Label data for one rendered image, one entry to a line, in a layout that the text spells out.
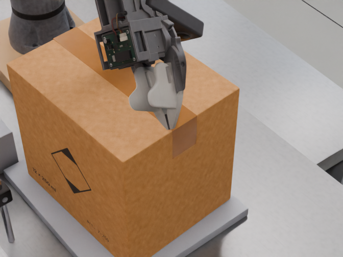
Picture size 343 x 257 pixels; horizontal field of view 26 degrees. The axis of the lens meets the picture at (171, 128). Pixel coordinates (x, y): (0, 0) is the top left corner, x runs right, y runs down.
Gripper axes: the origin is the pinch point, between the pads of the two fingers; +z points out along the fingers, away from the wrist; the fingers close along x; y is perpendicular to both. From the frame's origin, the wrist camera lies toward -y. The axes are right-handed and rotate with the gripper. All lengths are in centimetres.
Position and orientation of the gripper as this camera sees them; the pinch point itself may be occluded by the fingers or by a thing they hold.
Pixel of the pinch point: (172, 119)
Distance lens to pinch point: 102.1
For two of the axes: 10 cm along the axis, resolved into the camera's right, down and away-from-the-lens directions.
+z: 2.3, 9.7, 0.8
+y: -6.6, 2.2, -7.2
